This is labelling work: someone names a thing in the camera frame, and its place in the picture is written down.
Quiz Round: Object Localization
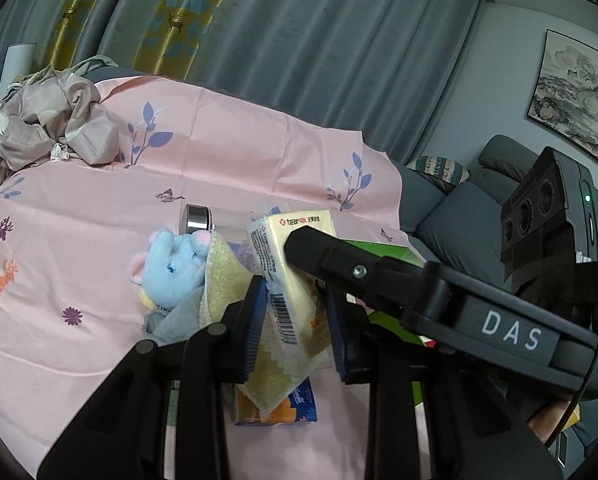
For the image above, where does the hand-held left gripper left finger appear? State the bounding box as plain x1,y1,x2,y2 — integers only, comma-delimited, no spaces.
36,275,270,480

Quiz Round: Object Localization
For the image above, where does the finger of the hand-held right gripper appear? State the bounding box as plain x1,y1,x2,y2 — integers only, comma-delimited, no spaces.
284,226,469,351

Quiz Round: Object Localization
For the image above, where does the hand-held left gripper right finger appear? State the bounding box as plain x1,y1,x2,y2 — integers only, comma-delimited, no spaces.
324,290,565,480

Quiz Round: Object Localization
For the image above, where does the green box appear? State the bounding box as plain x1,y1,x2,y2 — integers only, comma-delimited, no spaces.
339,239,440,411

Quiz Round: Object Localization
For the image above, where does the yellow tissue packet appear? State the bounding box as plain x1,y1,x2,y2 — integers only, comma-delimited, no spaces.
246,211,338,361

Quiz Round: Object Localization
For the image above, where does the yellow towel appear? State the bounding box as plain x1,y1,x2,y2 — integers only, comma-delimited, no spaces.
199,232,316,418

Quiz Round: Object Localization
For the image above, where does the grey cloth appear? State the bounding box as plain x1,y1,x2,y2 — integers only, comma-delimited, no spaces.
144,290,206,348

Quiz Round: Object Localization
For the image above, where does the blue and orange tissue packet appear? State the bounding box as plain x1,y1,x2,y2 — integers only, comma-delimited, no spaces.
231,377,321,427

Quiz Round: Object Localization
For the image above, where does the grey sofa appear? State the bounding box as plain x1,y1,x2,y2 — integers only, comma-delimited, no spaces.
389,133,598,476

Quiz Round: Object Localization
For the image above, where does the blue plush elephant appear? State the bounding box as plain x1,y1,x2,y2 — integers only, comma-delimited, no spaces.
129,227,215,321

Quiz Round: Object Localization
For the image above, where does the glass bottle with metal cap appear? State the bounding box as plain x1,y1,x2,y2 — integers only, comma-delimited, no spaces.
179,203,292,248

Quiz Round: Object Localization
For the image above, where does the green patterned cushion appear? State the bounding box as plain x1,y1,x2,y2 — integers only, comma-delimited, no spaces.
406,155,471,194

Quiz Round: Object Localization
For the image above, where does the pink printed bedsheet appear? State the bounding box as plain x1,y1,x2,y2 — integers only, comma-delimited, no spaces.
0,75,430,480

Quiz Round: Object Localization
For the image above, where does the grey curtain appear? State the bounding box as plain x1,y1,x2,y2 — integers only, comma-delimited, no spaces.
0,0,491,162

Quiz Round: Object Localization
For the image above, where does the framed landscape painting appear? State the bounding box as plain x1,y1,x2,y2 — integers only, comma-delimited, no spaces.
526,29,598,168

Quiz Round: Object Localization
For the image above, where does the crumpled beige cloth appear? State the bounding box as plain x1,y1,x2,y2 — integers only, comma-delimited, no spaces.
0,56,123,182

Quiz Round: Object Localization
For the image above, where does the yellow printed curtain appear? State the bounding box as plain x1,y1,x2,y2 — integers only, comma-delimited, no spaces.
44,0,262,81

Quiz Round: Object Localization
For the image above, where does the white cylinder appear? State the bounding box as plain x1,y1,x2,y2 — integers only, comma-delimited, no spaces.
5,41,38,92

